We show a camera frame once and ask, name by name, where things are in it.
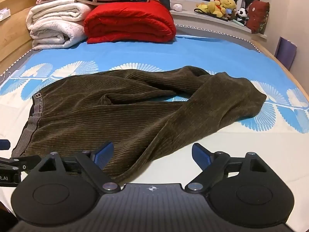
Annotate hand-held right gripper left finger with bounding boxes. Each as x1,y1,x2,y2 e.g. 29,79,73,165
38,142,121,194

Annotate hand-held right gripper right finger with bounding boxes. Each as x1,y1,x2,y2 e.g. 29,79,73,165
185,143,269,194

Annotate brown corduroy pants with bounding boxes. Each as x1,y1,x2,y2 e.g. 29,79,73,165
11,65,267,184

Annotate blue white printed bed sheet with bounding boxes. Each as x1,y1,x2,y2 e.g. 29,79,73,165
0,34,309,226

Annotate wooden headboard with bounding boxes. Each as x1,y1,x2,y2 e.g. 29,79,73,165
0,0,47,74

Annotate grey trimmed mattress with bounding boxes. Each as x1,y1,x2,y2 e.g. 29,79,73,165
0,24,261,84

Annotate white folded quilt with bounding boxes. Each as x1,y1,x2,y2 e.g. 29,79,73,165
26,0,94,51

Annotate white window sill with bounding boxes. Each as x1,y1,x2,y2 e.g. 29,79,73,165
170,9,268,40

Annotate purple board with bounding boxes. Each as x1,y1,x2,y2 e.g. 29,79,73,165
274,36,297,72

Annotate red folded quilt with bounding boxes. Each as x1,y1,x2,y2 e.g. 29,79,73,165
83,0,177,44

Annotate panda plush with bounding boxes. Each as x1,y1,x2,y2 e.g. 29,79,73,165
235,7,249,26

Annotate small yellow plush toy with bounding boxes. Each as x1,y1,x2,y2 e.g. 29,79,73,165
196,2,211,14

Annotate red patterned cushion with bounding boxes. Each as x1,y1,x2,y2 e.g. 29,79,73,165
246,0,270,34

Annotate yellow orange plush toy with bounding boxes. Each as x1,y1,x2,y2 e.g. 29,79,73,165
207,0,226,18

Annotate yellow bear plush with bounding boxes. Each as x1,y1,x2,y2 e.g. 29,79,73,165
220,0,237,11

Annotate wooden bed frame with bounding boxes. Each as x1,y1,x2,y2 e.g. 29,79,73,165
250,39,309,99

